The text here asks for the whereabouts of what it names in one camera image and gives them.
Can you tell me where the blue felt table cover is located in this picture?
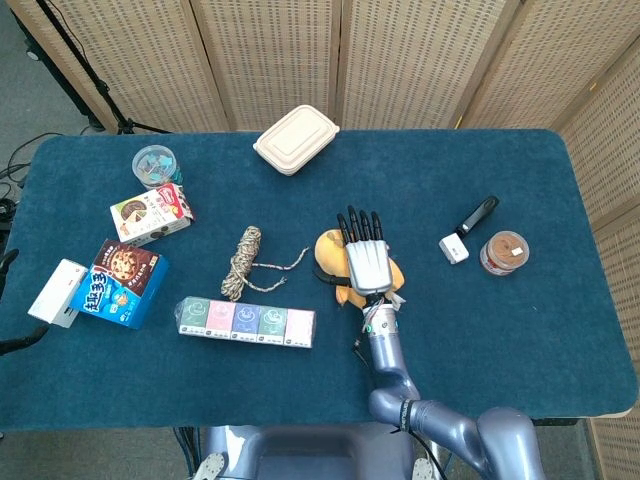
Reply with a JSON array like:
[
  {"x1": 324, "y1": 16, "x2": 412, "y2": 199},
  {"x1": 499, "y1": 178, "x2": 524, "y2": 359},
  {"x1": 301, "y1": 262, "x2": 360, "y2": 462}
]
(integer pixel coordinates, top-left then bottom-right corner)
[{"x1": 0, "y1": 128, "x2": 640, "y2": 434}]

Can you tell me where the beige lidded lunch box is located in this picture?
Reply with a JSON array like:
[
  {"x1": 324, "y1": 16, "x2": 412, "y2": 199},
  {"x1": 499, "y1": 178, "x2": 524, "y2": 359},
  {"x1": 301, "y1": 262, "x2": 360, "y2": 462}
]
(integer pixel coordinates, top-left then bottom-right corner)
[{"x1": 252, "y1": 103, "x2": 341, "y2": 177}]

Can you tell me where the white chocolate pie box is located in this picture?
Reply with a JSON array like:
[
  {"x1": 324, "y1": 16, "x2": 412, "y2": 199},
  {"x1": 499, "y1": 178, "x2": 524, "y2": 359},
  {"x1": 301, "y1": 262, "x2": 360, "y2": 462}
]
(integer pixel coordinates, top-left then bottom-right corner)
[{"x1": 109, "y1": 182, "x2": 196, "y2": 246}]

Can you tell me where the small white cardboard box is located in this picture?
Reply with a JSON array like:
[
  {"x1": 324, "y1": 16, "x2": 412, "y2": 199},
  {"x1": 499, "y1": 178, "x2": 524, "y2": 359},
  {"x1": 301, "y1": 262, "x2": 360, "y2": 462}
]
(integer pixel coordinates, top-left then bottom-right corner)
[{"x1": 27, "y1": 258, "x2": 89, "y2": 329}]

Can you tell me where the clear jar of binder clips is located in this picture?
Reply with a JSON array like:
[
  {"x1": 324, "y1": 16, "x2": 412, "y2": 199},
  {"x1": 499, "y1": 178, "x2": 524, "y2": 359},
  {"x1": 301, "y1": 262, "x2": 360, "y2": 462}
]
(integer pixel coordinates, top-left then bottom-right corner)
[{"x1": 131, "y1": 144, "x2": 185, "y2": 191}]

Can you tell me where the brown lidded red jar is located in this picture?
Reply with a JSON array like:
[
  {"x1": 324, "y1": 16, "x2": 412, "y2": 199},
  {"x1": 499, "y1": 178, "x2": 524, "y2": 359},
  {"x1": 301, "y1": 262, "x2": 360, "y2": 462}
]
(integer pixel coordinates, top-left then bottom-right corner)
[{"x1": 479, "y1": 230, "x2": 531, "y2": 277}]

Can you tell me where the black cable bundle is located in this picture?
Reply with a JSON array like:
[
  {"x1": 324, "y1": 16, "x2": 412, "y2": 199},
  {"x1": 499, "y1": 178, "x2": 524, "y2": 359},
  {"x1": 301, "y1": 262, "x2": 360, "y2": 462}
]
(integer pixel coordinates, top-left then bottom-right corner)
[{"x1": 172, "y1": 426, "x2": 202, "y2": 480}]

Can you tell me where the braided rope bundle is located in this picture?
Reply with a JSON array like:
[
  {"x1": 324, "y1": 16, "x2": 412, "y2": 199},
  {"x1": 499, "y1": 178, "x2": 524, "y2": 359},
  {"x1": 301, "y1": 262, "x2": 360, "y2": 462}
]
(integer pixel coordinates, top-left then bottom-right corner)
[{"x1": 220, "y1": 225, "x2": 311, "y2": 303}]

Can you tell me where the pastel tissue packet row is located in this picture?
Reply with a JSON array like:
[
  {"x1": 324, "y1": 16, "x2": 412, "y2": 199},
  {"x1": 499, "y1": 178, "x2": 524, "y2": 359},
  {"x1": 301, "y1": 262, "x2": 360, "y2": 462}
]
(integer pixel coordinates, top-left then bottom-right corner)
[{"x1": 174, "y1": 295, "x2": 318, "y2": 350}]

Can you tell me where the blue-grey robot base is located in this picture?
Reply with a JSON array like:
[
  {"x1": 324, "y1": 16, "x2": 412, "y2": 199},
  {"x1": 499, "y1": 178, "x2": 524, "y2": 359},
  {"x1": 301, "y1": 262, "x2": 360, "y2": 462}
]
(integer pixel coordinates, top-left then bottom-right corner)
[{"x1": 202, "y1": 423, "x2": 416, "y2": 480}]

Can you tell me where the black handled white roller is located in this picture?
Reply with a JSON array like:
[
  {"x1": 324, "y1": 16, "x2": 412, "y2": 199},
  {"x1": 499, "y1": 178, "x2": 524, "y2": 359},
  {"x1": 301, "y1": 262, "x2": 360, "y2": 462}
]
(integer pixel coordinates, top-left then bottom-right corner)
[{"x1": 438, "y1": 195, "x2": 501, "y2": 266}]

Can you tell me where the woven bamboo folding screen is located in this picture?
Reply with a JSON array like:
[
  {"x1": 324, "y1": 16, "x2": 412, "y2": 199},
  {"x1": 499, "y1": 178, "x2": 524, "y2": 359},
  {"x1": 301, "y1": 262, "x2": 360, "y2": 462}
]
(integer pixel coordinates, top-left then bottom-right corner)
[{"x1": 3, "y1": 0, "x2": 640, "y2": 480}]

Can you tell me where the blue chocolate cookie box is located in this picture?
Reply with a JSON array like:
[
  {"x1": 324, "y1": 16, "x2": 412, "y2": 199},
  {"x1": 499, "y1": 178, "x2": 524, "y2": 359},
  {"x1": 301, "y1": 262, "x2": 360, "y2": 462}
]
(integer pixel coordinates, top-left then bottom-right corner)
[{"x1": 69, "y1": 238, "x2": 170, "y2": 331}]

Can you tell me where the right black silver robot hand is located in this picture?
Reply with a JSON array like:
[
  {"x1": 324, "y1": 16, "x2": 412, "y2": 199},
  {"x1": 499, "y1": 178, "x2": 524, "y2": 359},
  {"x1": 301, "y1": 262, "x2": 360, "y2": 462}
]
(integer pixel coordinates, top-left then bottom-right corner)
[{"x1": 312, "y1": 204, "x2": 396, "y2": 296}]

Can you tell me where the yellow plush duck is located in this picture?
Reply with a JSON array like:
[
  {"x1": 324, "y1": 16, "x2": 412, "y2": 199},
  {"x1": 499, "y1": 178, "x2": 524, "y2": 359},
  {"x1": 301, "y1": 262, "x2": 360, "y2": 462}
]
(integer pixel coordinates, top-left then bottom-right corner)
[{"x1": 313, "y1": 228, "x2": 407, "y2": 310}]

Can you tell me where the black stand base bar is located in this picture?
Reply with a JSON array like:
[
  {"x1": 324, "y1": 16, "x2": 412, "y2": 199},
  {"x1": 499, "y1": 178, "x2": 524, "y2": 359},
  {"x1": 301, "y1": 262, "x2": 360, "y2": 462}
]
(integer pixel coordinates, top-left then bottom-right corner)
[{"x1": 4, "y1": 3, "x2": 107, "y2": 134}]

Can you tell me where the black tripod stand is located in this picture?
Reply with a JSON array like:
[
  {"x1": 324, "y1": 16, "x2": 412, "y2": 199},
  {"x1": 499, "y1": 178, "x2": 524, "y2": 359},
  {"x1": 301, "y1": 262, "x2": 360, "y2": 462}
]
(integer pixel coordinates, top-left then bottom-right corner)
[{"x1": 37, "y1": 0, "x2": 172, "y2": 136}]

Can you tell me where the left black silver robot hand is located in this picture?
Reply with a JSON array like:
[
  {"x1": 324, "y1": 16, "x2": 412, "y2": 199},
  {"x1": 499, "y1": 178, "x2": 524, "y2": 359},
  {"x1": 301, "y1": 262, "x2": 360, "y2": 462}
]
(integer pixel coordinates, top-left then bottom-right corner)
[{"x1": 0, "y1": 248, "x2": 50, "y2": 357}]

